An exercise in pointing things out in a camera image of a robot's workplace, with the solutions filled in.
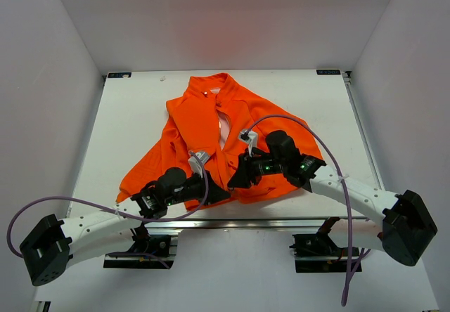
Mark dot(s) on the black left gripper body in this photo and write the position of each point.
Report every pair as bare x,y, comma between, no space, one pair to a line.
194,189

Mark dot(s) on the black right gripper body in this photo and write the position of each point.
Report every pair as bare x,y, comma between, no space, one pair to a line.
265,164

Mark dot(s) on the orange jacket with pink lining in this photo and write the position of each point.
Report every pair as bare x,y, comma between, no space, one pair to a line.
209,117

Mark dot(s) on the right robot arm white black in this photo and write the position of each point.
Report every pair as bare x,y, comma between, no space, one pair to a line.
398,224

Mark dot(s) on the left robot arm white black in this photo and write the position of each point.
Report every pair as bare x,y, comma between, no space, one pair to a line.
54,245

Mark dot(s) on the blue label sticker right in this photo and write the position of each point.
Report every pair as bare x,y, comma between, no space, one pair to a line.
328,72

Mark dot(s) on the blue label sticker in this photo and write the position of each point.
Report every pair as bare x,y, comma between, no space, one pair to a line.
328,72
119,75

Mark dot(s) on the blue label sticker left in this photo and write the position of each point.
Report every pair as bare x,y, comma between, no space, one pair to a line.
119,75

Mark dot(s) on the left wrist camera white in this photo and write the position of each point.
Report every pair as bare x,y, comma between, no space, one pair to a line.
197,161

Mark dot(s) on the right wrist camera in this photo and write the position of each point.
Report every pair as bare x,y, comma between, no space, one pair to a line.
250,138

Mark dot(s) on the aluminium table edge rail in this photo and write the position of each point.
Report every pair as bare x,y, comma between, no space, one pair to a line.
246,223

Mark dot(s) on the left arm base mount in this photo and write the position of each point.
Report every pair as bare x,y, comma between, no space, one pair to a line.
150,250

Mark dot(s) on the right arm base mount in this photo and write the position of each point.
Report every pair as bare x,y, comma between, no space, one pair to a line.
317,253

